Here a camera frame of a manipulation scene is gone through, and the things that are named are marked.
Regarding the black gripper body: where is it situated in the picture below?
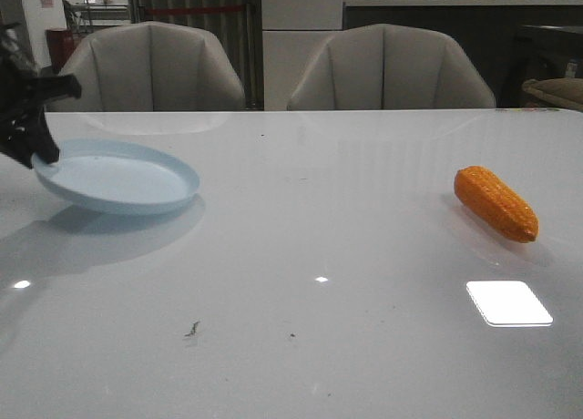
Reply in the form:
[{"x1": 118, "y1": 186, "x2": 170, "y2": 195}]
[{"x1": 1, "y1": 23, "x2": 37, "y2": 164}]

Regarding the left beige leather chair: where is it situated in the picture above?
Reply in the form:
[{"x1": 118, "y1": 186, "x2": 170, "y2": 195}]
[{"x1": 48, "y1": 21, "x2": 245, "y2": 112}]

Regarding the grey counter with white top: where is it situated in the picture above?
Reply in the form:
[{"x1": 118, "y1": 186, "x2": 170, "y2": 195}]
[{"x1": 343, "y1": 0, "x2": 582, "y2": 107}]

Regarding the light blue round plate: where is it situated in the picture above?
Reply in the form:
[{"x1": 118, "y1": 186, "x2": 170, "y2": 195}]
[{"x1": 31, "y1": 138, "x2": 199, "y2": 215}]

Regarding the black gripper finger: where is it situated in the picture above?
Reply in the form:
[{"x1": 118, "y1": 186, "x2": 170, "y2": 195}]
[
  {"x1": 27, "y1": 75, "x2": 82, "y2": 101},
  {"x1": 26, "y1": 108, "x2": 60, "y2": 164}
]

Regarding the right beige leather chair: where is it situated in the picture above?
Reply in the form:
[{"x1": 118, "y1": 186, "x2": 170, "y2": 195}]
[{"x1": 287, "y1": 24, "x2": 496, "y2": 110}]

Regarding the red bin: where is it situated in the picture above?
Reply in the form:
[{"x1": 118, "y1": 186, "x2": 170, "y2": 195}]
[{"x1": 46, "y1": 28, "x2": 75, "y2": 73}]

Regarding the orange plastic corn cob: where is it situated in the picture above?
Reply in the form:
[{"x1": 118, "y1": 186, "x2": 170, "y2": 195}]
[{"x1": 454, "y1": 166, "x2": 539, "y2": 243}]

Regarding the beige leather chair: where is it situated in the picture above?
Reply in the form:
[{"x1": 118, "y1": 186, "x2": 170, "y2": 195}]
[
  {"x1": 287, "y1": 24, "x2": 496, "y2": 110},
  {"x1": 48, "y1": 21, "x2": 245, "y2": 112}
]

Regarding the white cabinet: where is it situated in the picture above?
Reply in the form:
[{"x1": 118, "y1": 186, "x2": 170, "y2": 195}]
[{"x1": 261, "y1": 0, "x2": 343, "y2": 111}]

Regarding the tan cushion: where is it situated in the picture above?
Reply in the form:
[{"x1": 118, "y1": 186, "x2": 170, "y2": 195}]
[{"x1": 522, "y1": 77, "x2": 582, "y2": 112}]

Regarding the metal trolley table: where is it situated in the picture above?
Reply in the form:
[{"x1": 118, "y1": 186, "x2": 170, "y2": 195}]
[{"x1": 63, "y1": 0, "x2": 131, "y2": 33}]

